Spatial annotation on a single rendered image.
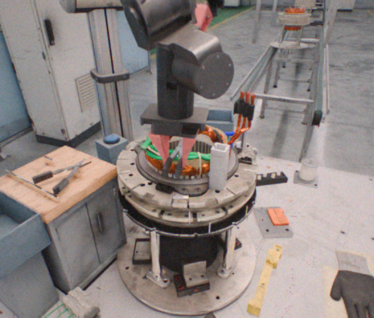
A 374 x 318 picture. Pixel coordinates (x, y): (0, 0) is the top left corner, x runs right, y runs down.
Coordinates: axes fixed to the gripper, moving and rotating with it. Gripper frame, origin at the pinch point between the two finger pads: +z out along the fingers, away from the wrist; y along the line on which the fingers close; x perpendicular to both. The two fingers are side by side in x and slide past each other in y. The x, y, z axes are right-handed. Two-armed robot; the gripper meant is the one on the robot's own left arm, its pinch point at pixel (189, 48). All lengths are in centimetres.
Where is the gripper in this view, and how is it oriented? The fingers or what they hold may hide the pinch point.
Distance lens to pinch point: 58.9
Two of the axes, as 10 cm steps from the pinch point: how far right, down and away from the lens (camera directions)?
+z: -1.0, 9.7, 2.1
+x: 2.3, -1.8, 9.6
